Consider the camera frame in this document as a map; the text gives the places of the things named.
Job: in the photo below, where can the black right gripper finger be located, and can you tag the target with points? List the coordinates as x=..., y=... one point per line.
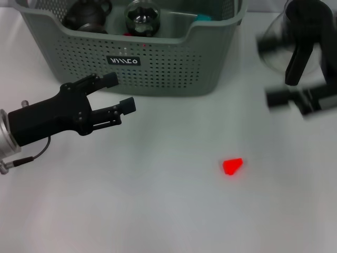
x=279, y=99
x=271, y=43

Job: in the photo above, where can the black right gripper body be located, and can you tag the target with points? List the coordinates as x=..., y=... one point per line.
x=329, y=66

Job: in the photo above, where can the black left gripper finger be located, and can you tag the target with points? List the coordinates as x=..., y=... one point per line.
x=128, y=106
x=110, y=80

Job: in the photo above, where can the teal square brick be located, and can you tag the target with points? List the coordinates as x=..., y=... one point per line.
x=204, y=17

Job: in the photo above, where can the left gripper metal connector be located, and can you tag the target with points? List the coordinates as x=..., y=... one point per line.
x=25, y=103

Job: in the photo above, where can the large red wedge brick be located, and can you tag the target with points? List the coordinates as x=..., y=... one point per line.
x=231, y=166

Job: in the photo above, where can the grey-green perforated storage bin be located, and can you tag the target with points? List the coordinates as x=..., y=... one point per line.
x=158, y=73

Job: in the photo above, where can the glass teacup black holder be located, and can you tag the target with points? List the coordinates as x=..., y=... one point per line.
x=90, y=28
x=142, y=18

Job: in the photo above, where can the black clay teapot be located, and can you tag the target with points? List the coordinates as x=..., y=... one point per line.
x=84, y=14

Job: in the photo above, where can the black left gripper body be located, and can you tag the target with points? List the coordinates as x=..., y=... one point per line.
x=47, y=121

